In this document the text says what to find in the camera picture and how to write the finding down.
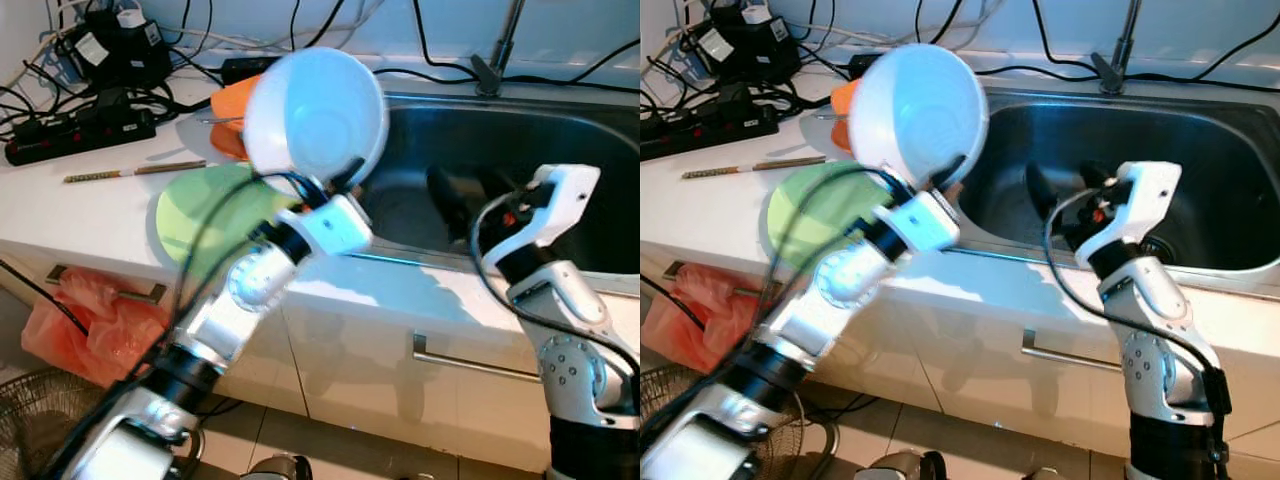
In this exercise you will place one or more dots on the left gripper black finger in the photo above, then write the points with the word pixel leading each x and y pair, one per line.
pixel 348 170
pixel 950 170

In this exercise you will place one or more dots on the white bowl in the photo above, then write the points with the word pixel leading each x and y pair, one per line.
pixel 915 110
pixel 315 115

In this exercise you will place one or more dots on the green plate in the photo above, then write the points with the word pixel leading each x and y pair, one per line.
pixel 810 205
pixel 185 215

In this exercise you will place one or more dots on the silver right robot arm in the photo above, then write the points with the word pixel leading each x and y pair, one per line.
pixel 1150 330
pixel 570 340

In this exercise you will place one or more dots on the white kitchen cabinet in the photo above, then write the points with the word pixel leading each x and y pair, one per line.
pixel 950 350
pixel 350 360

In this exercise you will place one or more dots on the stainless steel sink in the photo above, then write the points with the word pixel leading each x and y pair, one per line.
pixel 450 130
pixel 1200 150

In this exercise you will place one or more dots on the orange plate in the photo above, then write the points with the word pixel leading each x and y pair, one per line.
pixel 230 145
pixel 842 135

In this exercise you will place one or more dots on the orange bowl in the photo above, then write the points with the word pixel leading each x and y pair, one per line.
pixel 235 100
pixel 845 100

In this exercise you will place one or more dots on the metal spoon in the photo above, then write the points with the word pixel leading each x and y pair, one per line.
pixel 215 120
pixel 825 117

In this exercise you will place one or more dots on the metal faucet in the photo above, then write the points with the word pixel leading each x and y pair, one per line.
pixel 1120 50
pixel 500 50

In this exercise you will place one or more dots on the black power adapter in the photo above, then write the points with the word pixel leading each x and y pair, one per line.
pixel 245 68
pixel 865 65

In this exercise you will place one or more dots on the black charger block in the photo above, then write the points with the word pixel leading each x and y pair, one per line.
pixel 115 50
pixel 740 45

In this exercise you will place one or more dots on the red plastic bag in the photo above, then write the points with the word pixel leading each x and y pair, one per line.
pixel 700 325
pixel 90 330

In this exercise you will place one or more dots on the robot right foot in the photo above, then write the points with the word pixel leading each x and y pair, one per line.
pixel 1045 475

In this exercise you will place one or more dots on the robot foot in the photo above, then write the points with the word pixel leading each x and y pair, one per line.
pixel 905 467
pixel 275 468
pixel 1045 475

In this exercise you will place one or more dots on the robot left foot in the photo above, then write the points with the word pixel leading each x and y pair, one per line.
pixel 275 468
pixel 905 467

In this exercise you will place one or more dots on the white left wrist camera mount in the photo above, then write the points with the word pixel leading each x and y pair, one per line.
pixel 925 220
pixel 335 225

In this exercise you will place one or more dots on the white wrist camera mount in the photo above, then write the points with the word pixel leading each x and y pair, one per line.
pixel 925 220
pixel 335 225
pixel 560 200
pixel 1135 205

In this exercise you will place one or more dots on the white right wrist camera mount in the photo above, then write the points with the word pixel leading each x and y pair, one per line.
pixel 560 200
pixel 1135 205

